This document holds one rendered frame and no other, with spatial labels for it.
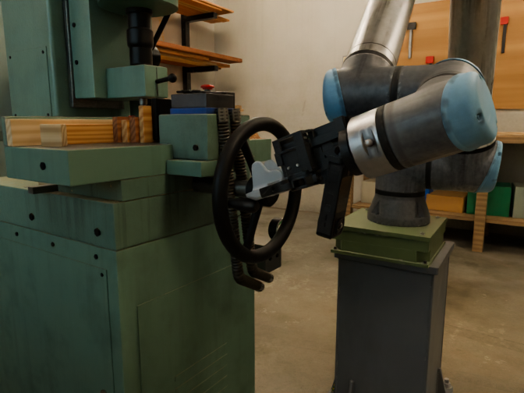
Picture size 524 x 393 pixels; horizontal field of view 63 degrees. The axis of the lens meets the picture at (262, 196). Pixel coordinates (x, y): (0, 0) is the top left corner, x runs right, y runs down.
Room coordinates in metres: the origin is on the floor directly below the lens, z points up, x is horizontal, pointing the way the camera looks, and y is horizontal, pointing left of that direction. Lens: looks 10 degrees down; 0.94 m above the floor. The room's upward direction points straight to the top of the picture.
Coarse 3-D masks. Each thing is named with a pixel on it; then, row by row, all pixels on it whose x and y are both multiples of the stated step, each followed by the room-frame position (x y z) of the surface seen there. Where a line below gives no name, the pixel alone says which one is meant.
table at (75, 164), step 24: (72, 144) 0.85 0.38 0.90; (96, 144) 0.85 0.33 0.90; (120, 144) 0.85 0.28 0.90; (144, 144) 0.85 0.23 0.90; (168, 144) 0.87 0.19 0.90; (264, 144) 1.16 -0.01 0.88; (24, 168) 0.77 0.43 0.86; (48, 168) 0.73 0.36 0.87; (72, 168) 0.70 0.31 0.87; (96, 168) 0.73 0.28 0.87; (120, 168) 0.77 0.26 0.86; (144, 168) 0.82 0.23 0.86; (168, 168) 0.86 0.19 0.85; (192, 168) 0.82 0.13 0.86
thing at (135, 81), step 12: (108, 72) 1.05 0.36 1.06; (120, 72) 1.02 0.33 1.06; (132, 72) 1.00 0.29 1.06; (144, 72) 0.98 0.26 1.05; (156, 72) 1.00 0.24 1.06; (108, 84) 1.05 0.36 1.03; (120, 84) 1.02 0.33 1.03; (132, 84) 1.00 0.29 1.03; (144, 84) 0.98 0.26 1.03; (156, 84) 1.00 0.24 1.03; (108, 96) 1.05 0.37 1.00; (120, 96) 1.02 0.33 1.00; (132, 96) 1.00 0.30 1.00; (144, 96) 0.98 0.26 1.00; (156, 96) 1.00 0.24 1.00
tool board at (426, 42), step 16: (448, 0) 3.79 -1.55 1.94; (512, 0) 3.55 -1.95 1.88; (416, 16) 3.92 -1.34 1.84; (432, 16) 3.85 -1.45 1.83; (448, 16) 3.79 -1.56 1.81; (512, 16) 3.54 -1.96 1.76; (416, 32) 3.92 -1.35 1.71; (432, 32) 3.85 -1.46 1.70; (448, 32) 3.78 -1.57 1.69; (512, 32) 3.54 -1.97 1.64; (416, 48) 3.91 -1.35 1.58; (432, 48) 3.84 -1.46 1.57; (512, 48) 3.53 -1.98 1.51; (400, 64) 3.98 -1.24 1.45; (416, 64) 3.91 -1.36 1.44; (432, 64) 3.84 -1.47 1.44; (496, 64) 3.58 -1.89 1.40; (512, 64) 3.52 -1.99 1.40; (496, 80) 3.58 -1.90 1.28; (512, 80) 3.52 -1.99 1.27; (496, 96) 3.57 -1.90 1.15; (512, 96) 3.51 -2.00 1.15
